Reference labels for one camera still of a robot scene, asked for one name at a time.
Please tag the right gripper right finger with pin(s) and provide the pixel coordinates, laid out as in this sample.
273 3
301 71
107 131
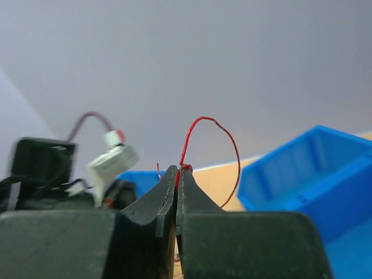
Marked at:
214 243

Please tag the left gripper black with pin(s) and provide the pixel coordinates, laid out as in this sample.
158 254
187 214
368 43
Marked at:
39 179

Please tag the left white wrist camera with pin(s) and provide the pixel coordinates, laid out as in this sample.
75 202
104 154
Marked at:
119 158

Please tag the small blue bin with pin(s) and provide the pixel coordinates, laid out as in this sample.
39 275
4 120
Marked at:
144 180

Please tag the large divided blue bin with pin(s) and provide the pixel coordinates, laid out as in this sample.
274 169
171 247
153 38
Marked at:
325 174

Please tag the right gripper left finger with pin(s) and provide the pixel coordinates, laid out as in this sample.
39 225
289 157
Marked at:
136 242

